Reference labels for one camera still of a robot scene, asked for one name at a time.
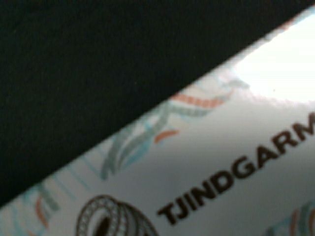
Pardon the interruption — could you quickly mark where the black tablecloth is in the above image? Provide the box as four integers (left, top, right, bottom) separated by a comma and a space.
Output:
0, 0, 313, 205

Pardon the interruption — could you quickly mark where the white tissue box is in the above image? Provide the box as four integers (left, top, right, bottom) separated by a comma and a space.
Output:
0, 6, 315, 236

